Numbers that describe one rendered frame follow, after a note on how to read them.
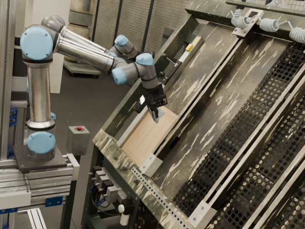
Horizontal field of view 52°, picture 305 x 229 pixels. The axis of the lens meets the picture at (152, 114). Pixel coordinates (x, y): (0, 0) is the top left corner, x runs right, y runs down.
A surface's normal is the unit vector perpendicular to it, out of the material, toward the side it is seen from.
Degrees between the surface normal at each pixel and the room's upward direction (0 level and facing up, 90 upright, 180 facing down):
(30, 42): 82
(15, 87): 90
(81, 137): 90
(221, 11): 60
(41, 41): 82
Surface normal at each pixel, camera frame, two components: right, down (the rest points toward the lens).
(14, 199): 0.50, 0.39
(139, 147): -0.61, -0.46
